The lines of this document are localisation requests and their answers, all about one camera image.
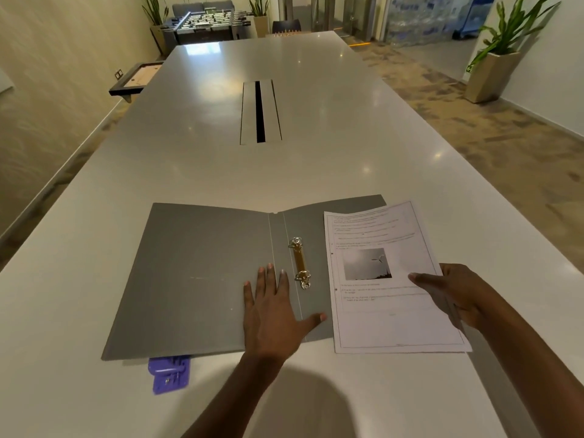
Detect person's left hand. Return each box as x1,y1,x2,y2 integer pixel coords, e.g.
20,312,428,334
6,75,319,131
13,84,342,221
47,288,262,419
243,263,327,362

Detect person's right hand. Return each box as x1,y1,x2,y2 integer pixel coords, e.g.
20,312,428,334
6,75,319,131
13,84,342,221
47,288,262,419
408,263,496,332

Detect printed white paper sheet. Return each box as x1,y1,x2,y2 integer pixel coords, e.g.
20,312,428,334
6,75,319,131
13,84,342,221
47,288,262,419
324,201,473,354

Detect grey ring binder folder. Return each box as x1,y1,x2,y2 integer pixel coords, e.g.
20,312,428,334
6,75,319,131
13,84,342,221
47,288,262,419
101,194,388,362

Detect person's left forearm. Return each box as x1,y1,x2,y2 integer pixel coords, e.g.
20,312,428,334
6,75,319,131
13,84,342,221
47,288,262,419
182,353,286,438

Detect person's right forearm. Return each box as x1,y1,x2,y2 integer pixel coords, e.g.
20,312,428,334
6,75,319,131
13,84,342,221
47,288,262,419
474,308,584,438

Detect purple hole punch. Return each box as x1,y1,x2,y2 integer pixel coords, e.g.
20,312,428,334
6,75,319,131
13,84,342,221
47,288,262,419
148,356,191,395

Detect tall plant in beige planter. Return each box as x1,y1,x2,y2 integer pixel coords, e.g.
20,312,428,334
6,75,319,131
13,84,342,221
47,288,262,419
464,0,561,104

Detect black framed wooden game board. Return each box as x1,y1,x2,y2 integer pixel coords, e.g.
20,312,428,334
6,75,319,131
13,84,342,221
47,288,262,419
109,61,164,104

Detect green potted plant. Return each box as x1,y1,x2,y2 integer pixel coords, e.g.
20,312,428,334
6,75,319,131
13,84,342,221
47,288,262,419
249,0,271,38
141,0,170,55

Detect stack of water bottle packs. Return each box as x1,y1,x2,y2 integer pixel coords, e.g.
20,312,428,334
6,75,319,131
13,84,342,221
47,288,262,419
385,0,477,43

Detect foosball table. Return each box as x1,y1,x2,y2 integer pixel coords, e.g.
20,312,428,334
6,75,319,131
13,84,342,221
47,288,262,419
161,8,252,46

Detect blue trolley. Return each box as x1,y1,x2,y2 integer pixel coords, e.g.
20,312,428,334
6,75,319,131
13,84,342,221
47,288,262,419
453,0,495,40

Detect glass turnstile gate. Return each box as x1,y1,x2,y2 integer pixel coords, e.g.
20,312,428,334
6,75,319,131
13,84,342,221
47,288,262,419
278,0,379,41

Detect grey sofa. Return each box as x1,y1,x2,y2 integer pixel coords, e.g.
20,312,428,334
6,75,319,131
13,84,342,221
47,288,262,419
172,1,235,19

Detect metal table cable slot cover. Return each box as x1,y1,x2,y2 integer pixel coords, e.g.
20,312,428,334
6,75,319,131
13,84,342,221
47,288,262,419
240,79,283,145

